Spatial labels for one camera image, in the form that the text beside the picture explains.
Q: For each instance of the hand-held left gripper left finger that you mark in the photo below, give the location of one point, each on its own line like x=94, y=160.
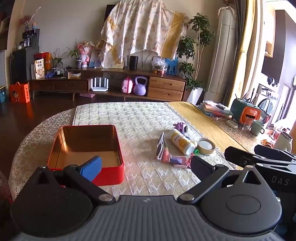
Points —
x=90, y=168

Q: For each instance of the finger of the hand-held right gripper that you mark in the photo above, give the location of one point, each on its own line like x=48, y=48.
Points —
x=238, y=155
x=275, y=154

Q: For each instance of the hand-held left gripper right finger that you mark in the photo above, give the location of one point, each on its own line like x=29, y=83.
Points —
x=201, y=165

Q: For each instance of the red candy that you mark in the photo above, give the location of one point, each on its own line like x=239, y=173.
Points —
x=189, y=162

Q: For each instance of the small green plastic cap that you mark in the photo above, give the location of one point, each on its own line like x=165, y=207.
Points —
x=196, y=151

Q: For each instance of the beige tape roll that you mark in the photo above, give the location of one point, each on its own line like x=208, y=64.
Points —
x=209, y=151

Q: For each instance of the red tin box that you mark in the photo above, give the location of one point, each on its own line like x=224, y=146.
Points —
x=111, y=176

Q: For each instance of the pink ribbed soap dish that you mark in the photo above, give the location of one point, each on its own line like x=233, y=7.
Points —
x=179, y=160

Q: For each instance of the white bottle yellow label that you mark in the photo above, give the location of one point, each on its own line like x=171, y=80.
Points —
x=180, y=141

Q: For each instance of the white sunglasses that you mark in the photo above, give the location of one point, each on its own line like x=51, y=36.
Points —
x=159, y=148

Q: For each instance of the white pitcher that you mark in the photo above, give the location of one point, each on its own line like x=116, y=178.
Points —
x=282, y=142

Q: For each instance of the drinking glass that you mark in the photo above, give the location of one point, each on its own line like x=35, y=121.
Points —
x=246, y=126

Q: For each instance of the white plate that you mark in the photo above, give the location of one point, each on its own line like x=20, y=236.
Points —
x=232, y=124

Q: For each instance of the green mug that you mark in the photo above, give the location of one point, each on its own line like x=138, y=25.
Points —
x=256, y=128

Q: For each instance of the green orange desk organiser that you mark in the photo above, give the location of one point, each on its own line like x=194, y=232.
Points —
x=247, y=114

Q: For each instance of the purple spiky toy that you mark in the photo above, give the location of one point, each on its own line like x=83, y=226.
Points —
x=179, y=127

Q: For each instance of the stack of books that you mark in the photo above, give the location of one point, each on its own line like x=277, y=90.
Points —
x=212, y=110

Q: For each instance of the pale quilted table cloth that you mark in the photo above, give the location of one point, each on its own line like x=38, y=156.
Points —
x=138, y=120

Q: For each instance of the tall potted plant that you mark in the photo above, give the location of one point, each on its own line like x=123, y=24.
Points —
x=195, y=95

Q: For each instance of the pink floor mat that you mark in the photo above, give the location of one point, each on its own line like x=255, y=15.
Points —
x=87, y=95

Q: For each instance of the white router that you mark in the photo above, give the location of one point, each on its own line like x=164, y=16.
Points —
x=99, y=87

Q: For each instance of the pink toy case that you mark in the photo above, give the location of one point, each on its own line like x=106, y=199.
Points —
x=127, y=87

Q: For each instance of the wooden TV cabinet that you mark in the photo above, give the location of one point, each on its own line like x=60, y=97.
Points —
x=161, y=83

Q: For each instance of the purple kettlebell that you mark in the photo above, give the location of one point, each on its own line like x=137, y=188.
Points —
x=140, y=89

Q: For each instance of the small cardboard box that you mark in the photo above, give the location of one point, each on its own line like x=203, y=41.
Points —
x=75, y=75

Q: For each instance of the covered standing air conditioner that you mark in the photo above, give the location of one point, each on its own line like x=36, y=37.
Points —
x=222, y=58

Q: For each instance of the orange gift bag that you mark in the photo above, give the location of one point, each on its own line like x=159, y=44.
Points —
x=19, y=92

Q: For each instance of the potted orchid plant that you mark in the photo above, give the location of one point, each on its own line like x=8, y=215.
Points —
x=77, y=62

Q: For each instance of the clear plastic fruit bag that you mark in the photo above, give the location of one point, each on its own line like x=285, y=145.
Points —
x=159, y=66

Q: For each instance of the yellow curtain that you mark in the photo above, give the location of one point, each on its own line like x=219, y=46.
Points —
x=244, y=46

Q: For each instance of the printed snack bag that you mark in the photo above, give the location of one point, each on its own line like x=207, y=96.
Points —
x=39, y=69

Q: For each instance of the pink plush doll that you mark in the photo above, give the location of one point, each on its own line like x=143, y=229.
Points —
x=84, y=55

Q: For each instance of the black cylinder speaker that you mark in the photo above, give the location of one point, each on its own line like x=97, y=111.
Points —
x=133, y=63

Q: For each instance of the white fan-shaped board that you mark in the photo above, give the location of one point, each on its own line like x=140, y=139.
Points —
x=146, y=58

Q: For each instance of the black mini fridge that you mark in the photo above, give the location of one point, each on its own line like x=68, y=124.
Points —
x=23, y=67

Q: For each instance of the black coffee machine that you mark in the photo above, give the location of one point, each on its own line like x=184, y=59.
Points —
x=31, y=38

